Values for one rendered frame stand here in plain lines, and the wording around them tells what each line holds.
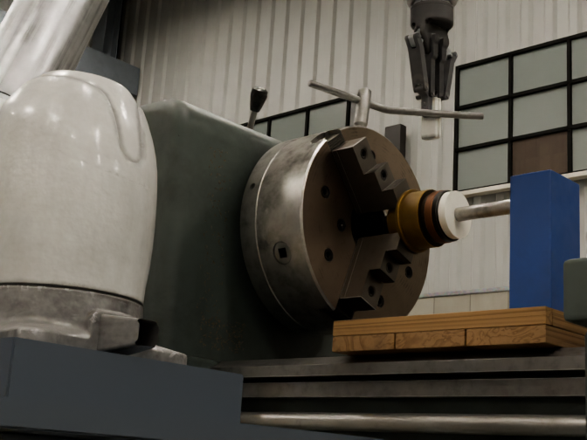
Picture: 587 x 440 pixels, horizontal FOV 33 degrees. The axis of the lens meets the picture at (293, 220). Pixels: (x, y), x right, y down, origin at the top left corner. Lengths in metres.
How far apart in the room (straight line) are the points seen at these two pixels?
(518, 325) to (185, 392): 0.41
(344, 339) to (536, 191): 0.31
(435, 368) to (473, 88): 8.72
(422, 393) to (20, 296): 0.53
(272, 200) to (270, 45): 10.62
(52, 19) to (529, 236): 0.64
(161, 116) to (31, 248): 0.65
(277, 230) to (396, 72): 9.14
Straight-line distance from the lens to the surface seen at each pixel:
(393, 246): 1.41
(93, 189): 0.88
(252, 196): 1.45
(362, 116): 1.58
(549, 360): 1.10
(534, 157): 9.22
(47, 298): 0.87
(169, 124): 1.47
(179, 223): 1.42
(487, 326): 1.13
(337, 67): 11.14
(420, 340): 1.18
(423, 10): 1.72
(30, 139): 0.91
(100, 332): 0.86
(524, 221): 1.29
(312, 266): 1.38
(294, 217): 1.38
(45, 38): 1.18
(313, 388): 1.31
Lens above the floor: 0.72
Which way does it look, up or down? 14 degrees up
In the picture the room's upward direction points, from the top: 4 degrees clockwise
